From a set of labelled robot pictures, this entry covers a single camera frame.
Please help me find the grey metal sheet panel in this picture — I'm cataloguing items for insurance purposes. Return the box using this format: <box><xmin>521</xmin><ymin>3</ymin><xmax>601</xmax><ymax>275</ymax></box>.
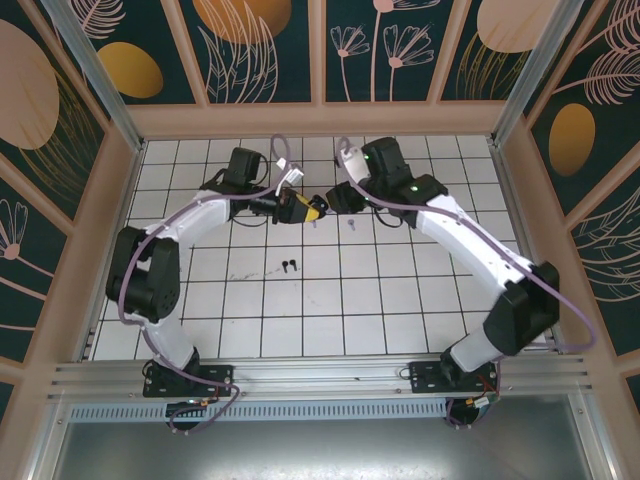
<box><xmin>47</xmin><ymin>420</ymin><xmax>596</xmax><ymax>480</ymax></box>

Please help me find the aluminium table edge rail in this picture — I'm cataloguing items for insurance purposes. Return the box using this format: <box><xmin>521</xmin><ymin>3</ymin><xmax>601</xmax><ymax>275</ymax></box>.
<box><xmin>487</xmin><ymin>139</ymin><xmax>559</xmax><ymax>354</ymax></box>
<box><xmin>73</xmin><ymin>142</ymin><xmax>147</xmax><ymax>363</ymax></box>

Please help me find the aluminium mounting rail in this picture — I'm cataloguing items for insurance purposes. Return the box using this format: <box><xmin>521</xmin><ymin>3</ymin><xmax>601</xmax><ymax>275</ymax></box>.
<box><xmin>47</xmin><ymin>355</ymin><xmax>595</xmax><ymax>402</ymax></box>

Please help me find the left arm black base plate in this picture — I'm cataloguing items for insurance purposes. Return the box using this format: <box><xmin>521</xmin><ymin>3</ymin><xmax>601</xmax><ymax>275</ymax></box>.
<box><xmin>142</xmin><ymin>363</ymin><xmax>236</xmax><ymax>399</ymax></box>

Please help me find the aluminium frame post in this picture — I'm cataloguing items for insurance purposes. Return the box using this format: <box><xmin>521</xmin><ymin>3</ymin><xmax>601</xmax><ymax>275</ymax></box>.
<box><xmin>491</xmin><ymin>0</ymin><xmax>599</xmax><ymax>147</ymax></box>
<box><xmin>39</xmin><ymin>0</ymin><xmax>147</xmax><ymax>154</ymax></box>

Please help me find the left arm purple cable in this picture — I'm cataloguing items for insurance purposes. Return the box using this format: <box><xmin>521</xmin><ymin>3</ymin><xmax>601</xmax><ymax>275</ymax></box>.
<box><xmin>117</xmin><ymin>134</ymin><xmax>301</xmax><ymax>436</ymax></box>

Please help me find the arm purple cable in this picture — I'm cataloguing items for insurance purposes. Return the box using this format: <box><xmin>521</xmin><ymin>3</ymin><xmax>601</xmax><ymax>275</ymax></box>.
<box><xmin>117</xmin><ymin>134</ymin><xmax>301</xmax><ymax>436</ymax></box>
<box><xmin>334</xmin><ymin>137</ymin><xmax>599</xmax><ymax>431</ymax></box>

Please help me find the slotted grey cable duct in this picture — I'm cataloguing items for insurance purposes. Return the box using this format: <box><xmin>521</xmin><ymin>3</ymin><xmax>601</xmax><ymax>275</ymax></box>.
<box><xmin>66</xmin><ymin>399</ymin><xmax>577</xmax><ymax>424</ymax></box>

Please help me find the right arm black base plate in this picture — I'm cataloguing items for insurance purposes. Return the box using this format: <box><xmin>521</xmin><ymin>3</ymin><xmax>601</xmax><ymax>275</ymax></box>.
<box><xmin>408</xmin><ymin>360</ymin><xmax>501</xmax><ymax>397</ymax></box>

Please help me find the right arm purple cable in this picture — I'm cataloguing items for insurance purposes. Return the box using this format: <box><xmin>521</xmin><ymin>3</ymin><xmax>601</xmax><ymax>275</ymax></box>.
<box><xmin>334</xmin><ymin>137</ymin><xmax>599</xmax><ymax>431</ymax></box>

